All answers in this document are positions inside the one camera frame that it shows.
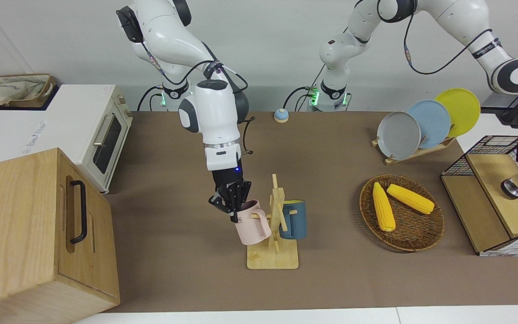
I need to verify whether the light blue plate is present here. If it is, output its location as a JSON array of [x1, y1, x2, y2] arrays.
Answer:
[[406, 100, 451, 149]]

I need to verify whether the white toaster oven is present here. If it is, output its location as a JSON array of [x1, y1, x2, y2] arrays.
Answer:
[[0, 84, 133, 194]]

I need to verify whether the pink mug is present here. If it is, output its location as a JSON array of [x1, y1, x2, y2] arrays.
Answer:
[[234, 200, 272, 246]]

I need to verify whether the grey plate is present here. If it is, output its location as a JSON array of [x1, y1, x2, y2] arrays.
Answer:
[[377, 112, 421, 160]]

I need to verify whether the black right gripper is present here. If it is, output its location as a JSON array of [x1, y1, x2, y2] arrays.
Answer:
[[209, 166, 253, 224]]

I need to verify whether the wooden mug tree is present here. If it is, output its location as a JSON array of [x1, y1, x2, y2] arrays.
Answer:
[[246, 174, 299, 270]]

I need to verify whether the dark blue mug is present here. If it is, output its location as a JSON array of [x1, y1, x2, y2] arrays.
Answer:
[[280, 200, 307, 240]]

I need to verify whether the light wooden cabinet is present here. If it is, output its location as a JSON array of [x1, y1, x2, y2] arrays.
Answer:
[[0, 148, 121, 324]]

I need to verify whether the wooden plate rack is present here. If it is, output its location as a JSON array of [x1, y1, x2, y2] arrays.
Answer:
[[371, 135, 456, 165]]

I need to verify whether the brown table mat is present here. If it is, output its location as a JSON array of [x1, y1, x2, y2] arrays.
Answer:
[[104, 111, 518, 313]]

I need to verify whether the yellow plate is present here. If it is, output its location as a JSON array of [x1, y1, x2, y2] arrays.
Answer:
[[434, 88, 481, 138]]

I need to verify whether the black cabinet handle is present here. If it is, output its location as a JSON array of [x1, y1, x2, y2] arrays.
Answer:
[[69, 180, 88, 244]]

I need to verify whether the brown wicker basket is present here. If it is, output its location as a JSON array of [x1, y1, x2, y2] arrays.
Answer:
[[359, 175, 445, 252]]

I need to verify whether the wire grid shelf box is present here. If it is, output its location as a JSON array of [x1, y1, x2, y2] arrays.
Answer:
[[440, 135, 518, 257]]

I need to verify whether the yellow corn cob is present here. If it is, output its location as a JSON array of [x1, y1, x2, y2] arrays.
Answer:
[[386, 184, 435, 215], [372, 182, 396, 232]]

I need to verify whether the white oven door handle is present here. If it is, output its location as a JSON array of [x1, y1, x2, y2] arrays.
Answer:
[[93, 114, 115, 147]]

